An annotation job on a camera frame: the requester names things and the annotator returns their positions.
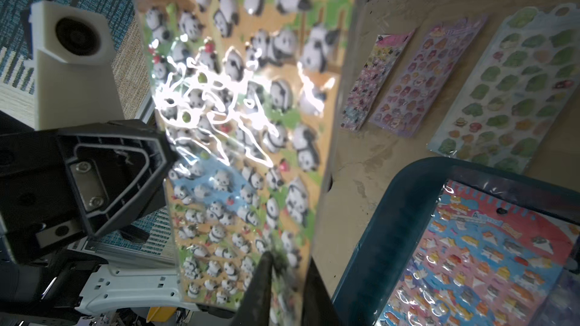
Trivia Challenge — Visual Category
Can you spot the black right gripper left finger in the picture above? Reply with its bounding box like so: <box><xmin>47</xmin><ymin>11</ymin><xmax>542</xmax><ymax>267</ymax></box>
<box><xmin>230</xmin><ymin>251</ymin><xmax>274</xmax><ymax>326</ymax></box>

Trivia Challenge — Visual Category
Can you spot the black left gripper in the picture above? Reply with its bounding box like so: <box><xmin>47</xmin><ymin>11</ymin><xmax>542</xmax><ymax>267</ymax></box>
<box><xmin>1</xmin><ymin>120</ymin><xmax>177</xmax><ymax>264</ymax></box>

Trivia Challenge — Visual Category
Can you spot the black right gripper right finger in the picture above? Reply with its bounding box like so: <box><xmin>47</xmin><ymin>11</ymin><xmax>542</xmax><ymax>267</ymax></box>
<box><xmin>302</xmin><ymin>258</ymin><xmax>340</xmax><ymax>326</ymax></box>

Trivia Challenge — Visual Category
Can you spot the teal plastic storage box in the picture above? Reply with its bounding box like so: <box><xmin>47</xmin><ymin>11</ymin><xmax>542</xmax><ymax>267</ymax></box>
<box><xmin>332</xmin><ymin>157</ymin><xmax>579</xmax><ymax>325</ymax></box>

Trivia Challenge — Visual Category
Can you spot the panda sticker sheet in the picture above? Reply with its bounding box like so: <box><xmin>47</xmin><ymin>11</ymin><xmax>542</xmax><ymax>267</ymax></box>
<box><xmin>134</xmin><ymin>0</ymin><xmax>362</xmax><ymax>324</ymax></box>

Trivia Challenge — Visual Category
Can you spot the purple sticker sheet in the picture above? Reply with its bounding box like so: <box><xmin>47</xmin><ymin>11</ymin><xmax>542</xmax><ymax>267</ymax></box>
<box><xmin>370</xmin><ymin>14</ymin><xmax>488</xmax><ymax>137</ymax></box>

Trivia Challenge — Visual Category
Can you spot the pink cat sticker sheet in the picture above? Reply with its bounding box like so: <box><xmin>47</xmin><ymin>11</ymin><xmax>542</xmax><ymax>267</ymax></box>
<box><xmin>340</xmin><ymin>30</ymin><xmax>415</xmax><ymax>131</ymax></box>

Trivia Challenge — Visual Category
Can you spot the green dinosaur sticker sheet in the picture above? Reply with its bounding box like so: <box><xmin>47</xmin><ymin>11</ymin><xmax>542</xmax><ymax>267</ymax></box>
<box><xmin>427</xmin><ymin>3</ymin><xmax>579</xmax><ymax>174</ymax></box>

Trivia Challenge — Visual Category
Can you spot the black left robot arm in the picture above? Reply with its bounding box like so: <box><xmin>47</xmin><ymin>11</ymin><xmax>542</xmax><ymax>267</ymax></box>
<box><xmin>1</xmin><ymin>120</ymin><xmax>184</xmax><ymax>325</ymax></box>

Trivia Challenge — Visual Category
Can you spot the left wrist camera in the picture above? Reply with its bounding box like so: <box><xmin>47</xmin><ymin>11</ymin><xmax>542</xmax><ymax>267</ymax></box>
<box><xmin>29</xmin><ymin>1</ymin><xmax>125</xmax><ymax>131</ymax></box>

